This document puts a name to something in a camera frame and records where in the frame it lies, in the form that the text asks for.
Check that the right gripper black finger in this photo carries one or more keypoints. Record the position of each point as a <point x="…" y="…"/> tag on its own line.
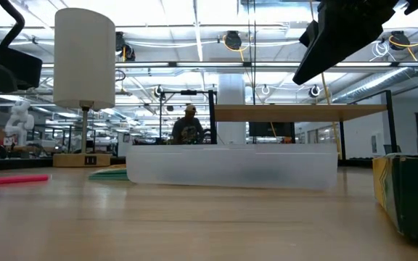
<point x="339" y="32"/>
<point x="310" y="34"/>

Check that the black monitor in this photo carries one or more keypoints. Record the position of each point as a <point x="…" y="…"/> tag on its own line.
<point x="271" y="129"/>

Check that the wooden shelf riser black legs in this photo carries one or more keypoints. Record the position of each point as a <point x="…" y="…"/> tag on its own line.
<point x="285" y="113"/>

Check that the pink pen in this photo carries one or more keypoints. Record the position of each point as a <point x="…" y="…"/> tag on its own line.
<point x="13" y="180"/>

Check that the white shade wooden base lamp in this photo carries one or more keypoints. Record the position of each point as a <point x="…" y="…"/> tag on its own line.
<point x="83" y="54"/>

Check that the clear pencil case purple lid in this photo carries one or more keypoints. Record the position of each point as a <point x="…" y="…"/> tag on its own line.
<point x="230" y="170"/>

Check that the black metal rig frame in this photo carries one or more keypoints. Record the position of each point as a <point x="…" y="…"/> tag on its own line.
<point x="188" y="92"/>

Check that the green yellow crayon box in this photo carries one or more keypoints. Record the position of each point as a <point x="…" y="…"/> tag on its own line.
<point x="412" y="195"/>

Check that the person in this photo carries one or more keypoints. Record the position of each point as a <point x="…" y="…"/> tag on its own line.
<point x="187" y="130"/>

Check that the teal sticky notes pad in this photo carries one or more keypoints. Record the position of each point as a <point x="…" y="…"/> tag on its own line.
<point x="111" y="176"/>

